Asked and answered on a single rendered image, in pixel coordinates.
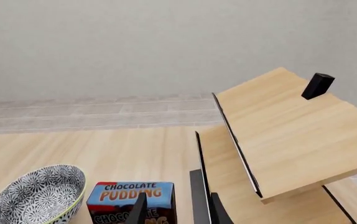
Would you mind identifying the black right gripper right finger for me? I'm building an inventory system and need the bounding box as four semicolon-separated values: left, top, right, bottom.
210;192;234;224

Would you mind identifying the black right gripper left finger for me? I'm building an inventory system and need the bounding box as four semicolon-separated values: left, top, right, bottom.
125;192;149;224

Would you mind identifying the pale wooden cabinet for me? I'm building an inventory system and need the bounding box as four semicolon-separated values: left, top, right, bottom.
189;125;357;224

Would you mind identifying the black white patterned bowl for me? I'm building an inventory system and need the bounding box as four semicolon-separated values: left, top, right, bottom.
0;164;87;224

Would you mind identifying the black drawer handle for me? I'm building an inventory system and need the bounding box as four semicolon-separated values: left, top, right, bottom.
300;72;336;101

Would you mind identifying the pale wooden cabinet drawer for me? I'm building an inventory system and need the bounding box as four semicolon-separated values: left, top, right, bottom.
211;67;357;205

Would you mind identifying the chocolate pudding box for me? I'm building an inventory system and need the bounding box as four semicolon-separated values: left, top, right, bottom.
86;181;179;224

